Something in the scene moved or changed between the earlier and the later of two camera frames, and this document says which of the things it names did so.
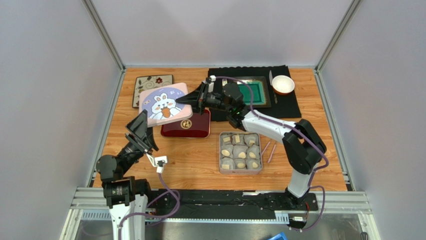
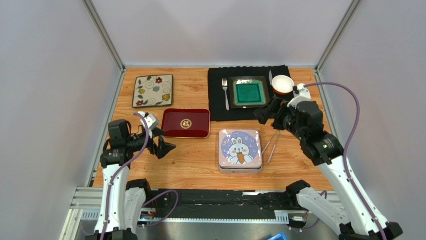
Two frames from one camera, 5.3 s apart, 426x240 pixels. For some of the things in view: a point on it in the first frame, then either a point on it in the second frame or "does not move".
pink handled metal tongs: (272, 152) does not move
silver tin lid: (160, 102) -> (240, 148)
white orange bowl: (283, 84) does not move
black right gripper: (202, 98) -> (275, 113)
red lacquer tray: (197, 126) does not move
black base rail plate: (226, 203) does not move
